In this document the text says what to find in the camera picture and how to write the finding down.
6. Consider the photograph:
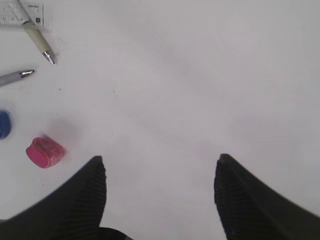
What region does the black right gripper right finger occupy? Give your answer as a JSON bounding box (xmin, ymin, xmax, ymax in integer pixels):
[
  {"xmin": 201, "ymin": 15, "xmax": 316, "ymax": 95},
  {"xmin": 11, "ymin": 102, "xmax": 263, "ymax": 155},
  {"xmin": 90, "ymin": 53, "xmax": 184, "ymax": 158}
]
[{"xmin": 213, "ymin": 153, "xmax": 320, "ymax": 240}]

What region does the beige patterned ballpoint pen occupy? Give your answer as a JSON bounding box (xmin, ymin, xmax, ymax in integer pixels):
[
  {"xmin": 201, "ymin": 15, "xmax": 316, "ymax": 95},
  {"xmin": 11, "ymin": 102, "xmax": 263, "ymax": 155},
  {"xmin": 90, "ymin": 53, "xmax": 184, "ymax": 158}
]
[{"xmin": 17, "ymin": 0, "xmax": 56, "ymax": 65}]

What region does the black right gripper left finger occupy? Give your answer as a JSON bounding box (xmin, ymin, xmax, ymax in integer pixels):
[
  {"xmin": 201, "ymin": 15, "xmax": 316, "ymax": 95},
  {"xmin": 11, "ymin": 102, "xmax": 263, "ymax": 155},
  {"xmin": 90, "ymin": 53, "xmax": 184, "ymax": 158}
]
[{"xmin": 0, "ymin": 155, "xmax": 108, "ymax": 240}]

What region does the pink pencil sharpener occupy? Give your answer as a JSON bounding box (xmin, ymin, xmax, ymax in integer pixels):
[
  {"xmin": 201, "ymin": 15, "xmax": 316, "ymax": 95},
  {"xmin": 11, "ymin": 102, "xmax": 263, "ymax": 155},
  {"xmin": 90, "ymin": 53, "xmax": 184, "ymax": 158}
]
[{"xmin": 25, "ymin": 136, "xmax": 66, "ymax": 169}]

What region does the transparent plastic ruler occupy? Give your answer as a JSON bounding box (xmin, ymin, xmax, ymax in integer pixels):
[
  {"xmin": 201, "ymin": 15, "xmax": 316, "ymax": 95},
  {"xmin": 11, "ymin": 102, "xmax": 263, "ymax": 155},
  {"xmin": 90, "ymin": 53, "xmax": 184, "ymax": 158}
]
[{"xmin": 0, "ymin": 0, "xmax": 46, "ymax": 28}]

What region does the blue pencil sharpener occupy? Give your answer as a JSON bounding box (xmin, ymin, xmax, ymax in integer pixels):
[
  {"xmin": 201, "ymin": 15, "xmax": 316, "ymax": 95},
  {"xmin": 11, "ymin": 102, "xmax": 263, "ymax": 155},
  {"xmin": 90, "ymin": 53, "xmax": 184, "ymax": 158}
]
[{"xmin": 0, "ymin": 110, "xmax": 12, "ymax": 140}]

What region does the grey grip ballpoint pen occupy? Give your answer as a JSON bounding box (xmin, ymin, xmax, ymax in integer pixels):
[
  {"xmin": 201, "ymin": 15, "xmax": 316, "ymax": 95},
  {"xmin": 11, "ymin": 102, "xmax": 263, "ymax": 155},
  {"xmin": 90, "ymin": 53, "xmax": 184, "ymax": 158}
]
[{"xmin": 0, "ymin": 69, "xmax": 35, "ymax": 87}]

